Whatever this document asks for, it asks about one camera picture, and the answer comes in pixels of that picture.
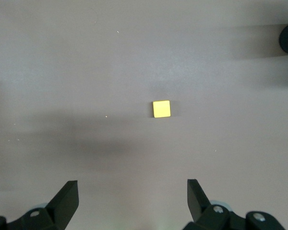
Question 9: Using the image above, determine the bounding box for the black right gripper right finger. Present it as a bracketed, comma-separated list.
[182, 178, 286, 230]

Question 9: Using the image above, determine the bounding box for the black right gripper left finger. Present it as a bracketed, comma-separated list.
[0, 180, 80, 230]

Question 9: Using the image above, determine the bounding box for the yellow wooden block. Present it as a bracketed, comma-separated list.
[152, 100, 171, 118]

